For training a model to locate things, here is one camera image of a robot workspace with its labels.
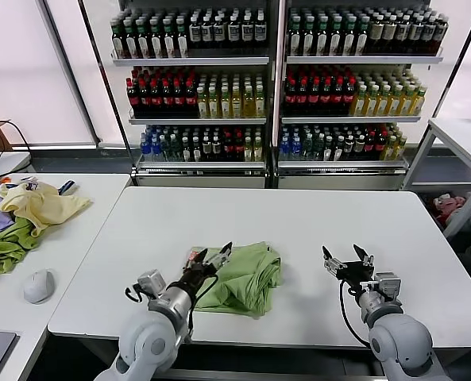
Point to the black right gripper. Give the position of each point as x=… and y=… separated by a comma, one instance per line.
x=354, y=274

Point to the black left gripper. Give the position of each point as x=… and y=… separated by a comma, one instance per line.
x=195, y=282

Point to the light green t-shirt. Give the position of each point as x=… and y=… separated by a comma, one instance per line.
x=247, y=285

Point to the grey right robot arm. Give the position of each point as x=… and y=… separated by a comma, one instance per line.
x=402, y=341

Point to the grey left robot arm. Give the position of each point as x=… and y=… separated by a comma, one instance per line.
x=151, y=341

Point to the pink clothes pile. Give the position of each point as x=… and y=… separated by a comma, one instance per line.
x=447, y=204

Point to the dark drink bottle white cap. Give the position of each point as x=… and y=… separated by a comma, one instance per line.
x=349, y=151
x=359, y=151
x=197, y=151
x=186, y=151
x=207, y=151
x=217, y=151

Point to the small red label cola bottle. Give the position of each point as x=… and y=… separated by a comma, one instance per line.
x=380, y=150
x=228, y=150
x=369, y=150
x=239, y=150

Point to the clear drink bottle white cap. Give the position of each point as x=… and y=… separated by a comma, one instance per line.
x=328, y=151
x=338, y=151

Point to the green soda bottle white cap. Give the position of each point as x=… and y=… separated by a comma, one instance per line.
x=165, y=151
x=175, y=151
x=318, y=151
x=307, y=151

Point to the small yellow drink bottle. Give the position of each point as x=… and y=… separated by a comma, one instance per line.
x=390, y=151
x=400, y=151
x=248, y=151
x=258, y=151

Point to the blue water bottle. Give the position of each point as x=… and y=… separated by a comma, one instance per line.
x=296, y=151
x=284, y=151
x=155, y=151
x=144, y=151

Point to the blue black handheld tool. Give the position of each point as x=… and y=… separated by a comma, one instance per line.
x=67, y=187

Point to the red cap cola bottle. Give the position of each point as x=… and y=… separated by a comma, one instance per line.
x=190, y=99
x=178, y=99
x=290, y=99
x=337, y=99
x=325, y=99
x=132, y=99
x=144, y=99
x=302, y=99
x=167, y=99
x=155, y=99
x=349, y=99
x=313, y=99

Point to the pale yellow garment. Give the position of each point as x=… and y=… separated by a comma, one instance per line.
x=48, y=208

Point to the grey white computer mouse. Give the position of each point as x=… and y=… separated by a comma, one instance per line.
x=38, y=287

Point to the metal drinks shelf unit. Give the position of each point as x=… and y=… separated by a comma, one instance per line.
x=191, y=61
x=362, y=60

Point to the thin black metal pole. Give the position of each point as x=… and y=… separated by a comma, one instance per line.
x=106, y=87
x=456, y=59

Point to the crumpled green garment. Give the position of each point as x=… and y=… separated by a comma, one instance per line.
x=5, y=248

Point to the green cap dark juice bottle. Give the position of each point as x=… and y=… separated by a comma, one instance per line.
x=143, y=41
x=168, y=41
x=182, y=41
x=156, y=41
x=321, y=39
x=348, y=39
x=118, y=41
x=294, y=39
x=335, y=39
x=130, y=41
x=362, y=39
x=308, y=39

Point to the white cap black tea bottle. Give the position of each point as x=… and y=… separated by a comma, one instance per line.
x=207, y=33
x=234, y=33
x=260, y=32
x=219, y=33
x=195, y=33
x=247, y=32

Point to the beige label dark bottle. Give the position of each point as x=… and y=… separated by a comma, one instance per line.
x=376, y=35
x=388, y=35

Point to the dark bottle white label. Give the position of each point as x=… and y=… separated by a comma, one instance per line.
x=428, y=35
x=415, y=35
x=402, y=35
x=441, y=35

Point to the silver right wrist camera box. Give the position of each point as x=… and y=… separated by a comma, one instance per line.
x=388, y=285

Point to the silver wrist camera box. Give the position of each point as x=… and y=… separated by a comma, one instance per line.
x=388, y=285
x=151, y=282

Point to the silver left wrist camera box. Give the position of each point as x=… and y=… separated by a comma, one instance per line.
x=151, y=282

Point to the white metal frame table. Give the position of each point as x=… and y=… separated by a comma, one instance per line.
x=419, y=158

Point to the grey window frame bar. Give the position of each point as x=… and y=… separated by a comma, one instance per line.
x=70, y=75

